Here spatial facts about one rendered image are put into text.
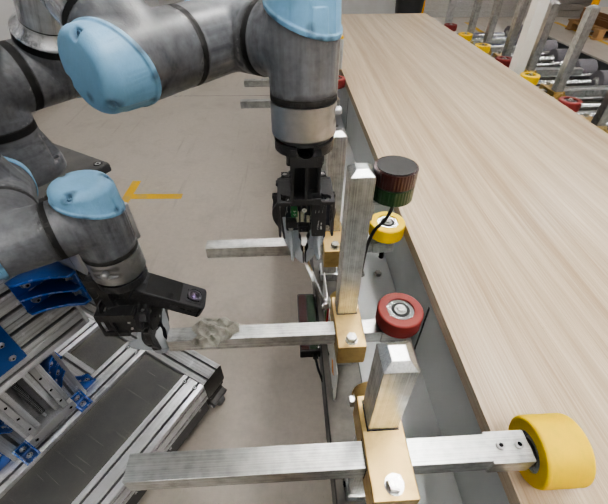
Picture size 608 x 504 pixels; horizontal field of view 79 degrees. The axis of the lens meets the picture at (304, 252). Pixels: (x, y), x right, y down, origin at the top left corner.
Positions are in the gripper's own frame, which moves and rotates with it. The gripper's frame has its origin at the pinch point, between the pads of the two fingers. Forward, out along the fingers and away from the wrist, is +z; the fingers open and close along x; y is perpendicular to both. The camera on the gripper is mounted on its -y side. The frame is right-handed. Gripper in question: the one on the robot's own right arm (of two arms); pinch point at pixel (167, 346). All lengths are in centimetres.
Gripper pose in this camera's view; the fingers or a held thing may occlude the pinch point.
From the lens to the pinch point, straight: 75.3
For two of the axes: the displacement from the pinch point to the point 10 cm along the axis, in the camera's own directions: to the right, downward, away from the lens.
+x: 0.5, 6.7, -7.4
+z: 0.0, 7.4, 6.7
